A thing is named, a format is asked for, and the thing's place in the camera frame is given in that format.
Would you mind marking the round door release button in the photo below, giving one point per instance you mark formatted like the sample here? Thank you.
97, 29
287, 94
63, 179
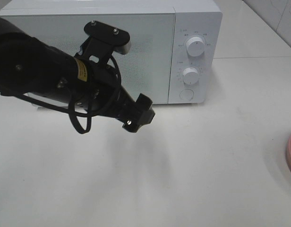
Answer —
187, 94

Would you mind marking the white adjacent table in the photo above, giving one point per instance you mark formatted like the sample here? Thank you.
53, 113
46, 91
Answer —
243, 34

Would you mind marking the white timer knob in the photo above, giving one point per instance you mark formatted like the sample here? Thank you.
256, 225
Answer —
190, 75

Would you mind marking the white power knob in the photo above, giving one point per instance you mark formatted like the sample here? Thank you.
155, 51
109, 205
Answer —
195, 46

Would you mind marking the white microwave oven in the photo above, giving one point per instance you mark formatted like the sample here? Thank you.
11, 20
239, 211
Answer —
191, 18

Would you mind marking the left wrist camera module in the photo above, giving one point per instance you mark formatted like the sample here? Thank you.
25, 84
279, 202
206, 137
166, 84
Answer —
110, 35

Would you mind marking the white microwave door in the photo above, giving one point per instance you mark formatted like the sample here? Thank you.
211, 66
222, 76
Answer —
145, 69

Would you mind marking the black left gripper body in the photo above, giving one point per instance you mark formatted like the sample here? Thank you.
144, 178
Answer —
97, 82

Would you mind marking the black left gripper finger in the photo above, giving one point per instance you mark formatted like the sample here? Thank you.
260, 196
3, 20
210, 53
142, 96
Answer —
138, 113

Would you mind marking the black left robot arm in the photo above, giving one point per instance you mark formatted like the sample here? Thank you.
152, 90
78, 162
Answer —
35, 72

